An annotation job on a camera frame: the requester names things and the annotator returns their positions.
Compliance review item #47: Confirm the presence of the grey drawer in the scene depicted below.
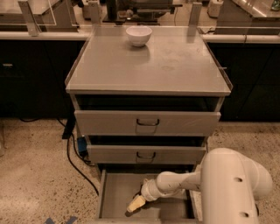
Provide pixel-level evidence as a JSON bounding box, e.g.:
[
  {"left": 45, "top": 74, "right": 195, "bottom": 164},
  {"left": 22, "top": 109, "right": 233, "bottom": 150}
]
[
  {"left": 87, "top": 136, "right": 207, "bottom": 165},
  {"left": 95, "top": 164, "right": 200, "bottom": 224},
  {"left": 73, "top": 94, "right": 221, "bottom": 137}
]

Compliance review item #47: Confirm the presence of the blue power adapter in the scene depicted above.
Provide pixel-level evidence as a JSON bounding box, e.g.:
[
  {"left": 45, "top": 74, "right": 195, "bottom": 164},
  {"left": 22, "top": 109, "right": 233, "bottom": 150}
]
[{"left": 77, "top": 136, "right": 88, "bottom": 157}]

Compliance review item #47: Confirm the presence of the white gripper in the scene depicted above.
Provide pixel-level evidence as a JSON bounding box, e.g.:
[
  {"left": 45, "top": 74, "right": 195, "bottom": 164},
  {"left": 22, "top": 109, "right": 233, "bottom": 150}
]
[{"left": 127, "top": 178, "right": 163, "bottom": 213}]

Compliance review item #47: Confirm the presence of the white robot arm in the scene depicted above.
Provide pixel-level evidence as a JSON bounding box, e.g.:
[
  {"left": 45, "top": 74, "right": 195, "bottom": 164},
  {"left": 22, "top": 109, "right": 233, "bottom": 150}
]
[{"left": 127, "top": 148, "right": 273, "bottom": 224}]

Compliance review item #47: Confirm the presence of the grey drawer cabinet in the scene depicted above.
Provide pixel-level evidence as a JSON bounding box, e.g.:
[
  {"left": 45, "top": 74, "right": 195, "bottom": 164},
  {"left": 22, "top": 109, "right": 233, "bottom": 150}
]
[{"left": 64, "top": 25, "right": 234, "bottom": 224}]

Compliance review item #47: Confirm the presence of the white horizontal rail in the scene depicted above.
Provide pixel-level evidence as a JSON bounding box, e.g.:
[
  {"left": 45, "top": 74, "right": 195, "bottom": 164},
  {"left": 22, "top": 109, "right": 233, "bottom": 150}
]
[{"left": 0, "top": 31, "right": 280, "bottom": 44}]

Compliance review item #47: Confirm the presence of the black cable left floor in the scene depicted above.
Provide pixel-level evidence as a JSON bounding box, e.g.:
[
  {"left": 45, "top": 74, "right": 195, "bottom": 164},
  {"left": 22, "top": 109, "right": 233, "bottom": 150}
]
[{"left": 55, "top": 118, "right": 100, "bottom": 196}]

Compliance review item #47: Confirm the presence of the white ceramic bowl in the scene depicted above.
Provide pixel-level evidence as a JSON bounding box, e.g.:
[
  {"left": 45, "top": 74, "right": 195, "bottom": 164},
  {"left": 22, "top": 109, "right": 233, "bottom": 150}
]
[{"left": 126, "top": 25, "right": 152, "bottom": 46}]

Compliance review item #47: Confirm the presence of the top grey drawer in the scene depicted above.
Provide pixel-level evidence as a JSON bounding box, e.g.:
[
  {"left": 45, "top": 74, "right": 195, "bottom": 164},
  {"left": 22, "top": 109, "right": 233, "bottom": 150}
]
[{"left": 73, "top": 94, "right": 221, "bottom": 137}]

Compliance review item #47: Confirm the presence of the bottom grey drawer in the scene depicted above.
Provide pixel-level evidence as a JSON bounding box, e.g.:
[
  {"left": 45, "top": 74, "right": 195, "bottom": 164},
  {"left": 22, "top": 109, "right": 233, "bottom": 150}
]
[{"left": 95, "top": 164, "right": 200, "bottom": 224}]

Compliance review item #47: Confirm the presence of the middle grey drawer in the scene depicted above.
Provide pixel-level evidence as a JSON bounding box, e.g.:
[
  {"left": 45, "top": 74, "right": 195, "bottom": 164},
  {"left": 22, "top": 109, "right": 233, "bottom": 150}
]
[{"left": 87, "top": 136, "right": 207, "bottom": 165}]

